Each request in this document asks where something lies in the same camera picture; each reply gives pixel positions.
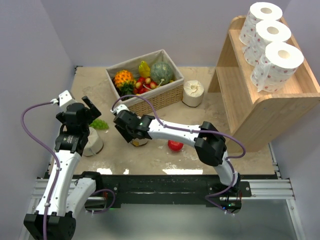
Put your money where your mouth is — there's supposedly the green netted melon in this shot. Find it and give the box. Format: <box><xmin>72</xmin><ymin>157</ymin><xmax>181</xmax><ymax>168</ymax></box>
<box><xmin>150</xmin><ymin>61</ymin><xmax>173</xmax><ymax>85</ymax></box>

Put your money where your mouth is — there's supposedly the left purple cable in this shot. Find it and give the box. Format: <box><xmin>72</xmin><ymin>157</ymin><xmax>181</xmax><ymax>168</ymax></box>
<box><xmin>21</xmin><ymin>98</ymin><xmax>61</xmax><ymax>240</ymax></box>

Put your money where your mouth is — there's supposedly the red apple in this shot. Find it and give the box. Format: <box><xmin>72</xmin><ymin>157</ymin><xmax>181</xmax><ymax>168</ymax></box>
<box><xmin>167</xmin><ymin>140</ymin><xmax>184</xmax><ymax>152</ymax></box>

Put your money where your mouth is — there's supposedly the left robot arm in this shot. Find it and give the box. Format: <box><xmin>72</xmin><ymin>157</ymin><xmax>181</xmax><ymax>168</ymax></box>
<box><xmin>23</xmin><ymin>92</ymin><xmax>104</xmax><ymax>240</ymax></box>

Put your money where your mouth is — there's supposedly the wooden two-tier shelf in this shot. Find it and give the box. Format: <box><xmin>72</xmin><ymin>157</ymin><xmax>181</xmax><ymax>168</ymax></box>
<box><xmin>208</xmin><ymin>15</ymin><xmax>320</xmax><ymax>152</ymax></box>

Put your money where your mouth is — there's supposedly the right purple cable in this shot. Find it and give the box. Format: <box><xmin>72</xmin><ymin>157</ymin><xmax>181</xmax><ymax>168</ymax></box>
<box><xmin>111</xmin><ymin>94</ymin><xmax>247</xmax><ymax>216</ymax></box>

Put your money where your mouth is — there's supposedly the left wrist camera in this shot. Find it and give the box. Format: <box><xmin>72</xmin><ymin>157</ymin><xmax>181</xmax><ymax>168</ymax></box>
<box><xmin>58</xmin><ymin>90</ymin><xmax>77</xmax><ymax>111</ymax></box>

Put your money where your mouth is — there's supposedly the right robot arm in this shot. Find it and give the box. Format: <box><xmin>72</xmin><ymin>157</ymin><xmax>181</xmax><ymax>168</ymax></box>
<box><xmin>111</xmin><ymin>108</ymin><xmax>243</xmax><ymax>197</ymax></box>

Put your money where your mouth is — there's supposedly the red lychee cluster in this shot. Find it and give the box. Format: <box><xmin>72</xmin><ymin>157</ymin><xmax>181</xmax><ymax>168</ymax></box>
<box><xmin>133</xmin><ymin>77</ymin><xmax>158</xmax><ymax>95</ymax></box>

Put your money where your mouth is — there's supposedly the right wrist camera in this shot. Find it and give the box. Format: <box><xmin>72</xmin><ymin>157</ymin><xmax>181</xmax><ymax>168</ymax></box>
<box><xmin>110</xmin><ymin>104</ymin><xmax>129</xmax><ymax>116</ymax></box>

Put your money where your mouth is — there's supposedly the black base frame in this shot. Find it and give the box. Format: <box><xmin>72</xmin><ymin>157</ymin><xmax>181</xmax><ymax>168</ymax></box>
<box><xmin>74</xmin><ymin>174</ymin><xmax>252</xmax><ymax>210</ymax></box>

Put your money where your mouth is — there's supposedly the wicker basket with liner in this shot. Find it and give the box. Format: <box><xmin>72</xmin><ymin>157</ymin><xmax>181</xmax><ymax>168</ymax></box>
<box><xmin>105</xmin><ymin>49</ymin><xmax>185</xmax><ymax>116</ymax></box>

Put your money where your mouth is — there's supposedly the yellow banana bunch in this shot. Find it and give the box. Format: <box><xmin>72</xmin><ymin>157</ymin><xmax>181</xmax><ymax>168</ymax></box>
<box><xmin>138</xmin><ymin>61</ymin><xmax>150</xmax><ymax>78</ymax></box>

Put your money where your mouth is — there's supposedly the floral roll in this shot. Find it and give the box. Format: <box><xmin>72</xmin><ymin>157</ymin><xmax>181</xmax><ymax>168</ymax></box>
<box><xmin>250</xmin><ymin>42</ymin><xmax>305</xmax><ymax>93</ymax></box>
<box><xmin>242</xmin><ymin>20</ymin><xmax>292</xmax><ymax>66</ymax></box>
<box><xmin>239</xmin><ymin>2</ymin><xmax>283</xmax><ymax>46</ymax></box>

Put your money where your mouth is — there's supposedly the purple cable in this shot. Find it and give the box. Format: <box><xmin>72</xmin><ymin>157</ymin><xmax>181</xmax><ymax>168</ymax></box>
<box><xmin>21</xmin><ymin>98</ymin><xmax>61</xmax><ymax>240</ymax></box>
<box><xmin>111</xmin><ymin>94</ymin><xmax>247</xmax><ymax>216</ymax></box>

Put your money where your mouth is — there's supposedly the green grape bunch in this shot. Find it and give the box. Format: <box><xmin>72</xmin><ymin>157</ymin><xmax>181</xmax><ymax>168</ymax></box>
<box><xmin>89</xmin><ymin>119</ymin><xmax>109</xmax><ymax>130</ymax></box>

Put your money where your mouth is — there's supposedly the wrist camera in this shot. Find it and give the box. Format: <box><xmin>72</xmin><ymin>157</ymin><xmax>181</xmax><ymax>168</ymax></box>
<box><xmin>110</xmin><ymin>104</ymin><xmax>129</xmax><ymax>116</ymax></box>
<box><xmin>58</xmin><ymin>90</ymin><xmax>77</xmax><ymax>111</ymax></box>

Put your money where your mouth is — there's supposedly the orange pineapple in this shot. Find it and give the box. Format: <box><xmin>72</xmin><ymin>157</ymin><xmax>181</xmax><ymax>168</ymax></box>
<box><xmin>113</xmin><ymin>70</ymin><xmax>136</xmax><ymax>96</ymax></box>

